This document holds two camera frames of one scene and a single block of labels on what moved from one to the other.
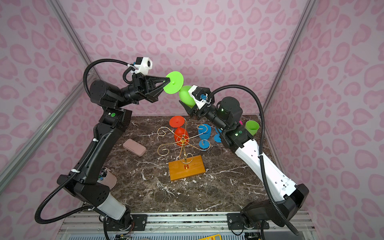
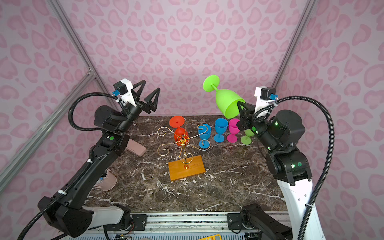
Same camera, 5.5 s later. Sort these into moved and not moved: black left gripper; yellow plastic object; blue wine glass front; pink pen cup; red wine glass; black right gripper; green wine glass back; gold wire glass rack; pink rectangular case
Moved: black right gripper; green wine glass back; black left gripper
Not moved: blue wine glass front; gold wire glass rack; pink rectangular case; pink pen cup; red wine glass; yellow plastic object
